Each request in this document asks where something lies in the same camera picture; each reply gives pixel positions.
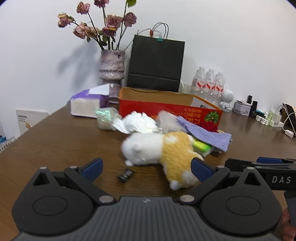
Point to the white and yellow plush toy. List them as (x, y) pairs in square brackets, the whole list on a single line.
[(161, 148)]

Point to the iridescent plastic bag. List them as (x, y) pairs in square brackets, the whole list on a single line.
[(105, 118)]

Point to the blue printed papers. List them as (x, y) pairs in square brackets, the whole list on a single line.
[(5, 142)]

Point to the clear glass dish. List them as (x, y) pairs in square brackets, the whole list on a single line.
[(185, 88)]

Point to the red artificial rose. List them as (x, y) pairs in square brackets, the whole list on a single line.
[(209, 127)]

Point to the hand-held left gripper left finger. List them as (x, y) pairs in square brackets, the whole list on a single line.
[(93, 168)]

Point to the green packet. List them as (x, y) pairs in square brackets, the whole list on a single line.
[(201, 147)]

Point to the dark brown stand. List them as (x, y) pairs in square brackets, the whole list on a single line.
[(291, 115)]

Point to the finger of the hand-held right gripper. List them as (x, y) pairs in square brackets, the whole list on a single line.
[(238, 164), (269, 160)]

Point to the small pale tin box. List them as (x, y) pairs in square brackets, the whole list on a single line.
[(241, 108)]

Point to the white booklet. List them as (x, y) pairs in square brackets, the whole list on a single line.
[(27, 120)]

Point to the purple tissue pack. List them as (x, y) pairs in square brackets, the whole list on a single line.
[(83, 106)]

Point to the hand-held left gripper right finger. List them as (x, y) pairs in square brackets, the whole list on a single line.
[(201, 169)]

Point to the white charger block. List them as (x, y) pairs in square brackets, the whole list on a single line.
[(276, 118)]

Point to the person's right hand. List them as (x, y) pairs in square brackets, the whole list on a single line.
[(289, 222)]

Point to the mottled purple vase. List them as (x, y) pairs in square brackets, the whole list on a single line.
[(112, 67)]

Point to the black paper bag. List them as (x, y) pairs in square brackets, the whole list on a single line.
[(155, 62)]

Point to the dried rose bouquet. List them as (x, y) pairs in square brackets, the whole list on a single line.
[(81, 30)]

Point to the clear water bottle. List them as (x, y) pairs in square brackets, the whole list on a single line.
[(219, 89), (210, 85), (198, 81)]

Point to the purple knitted cloth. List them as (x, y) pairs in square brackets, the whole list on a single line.
[(208, 136)]

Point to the black rectangular bottle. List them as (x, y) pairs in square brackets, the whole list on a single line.
[(254, 109)]

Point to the crumpled white paper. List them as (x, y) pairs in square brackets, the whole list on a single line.
[(136, 122)]

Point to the white robot figurine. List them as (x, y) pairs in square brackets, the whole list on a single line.
[(227, 98)]

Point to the small black sachet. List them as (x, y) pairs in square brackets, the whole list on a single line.
[(124, 175)]

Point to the red cardboard box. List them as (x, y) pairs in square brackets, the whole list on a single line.
[(161, 109)]

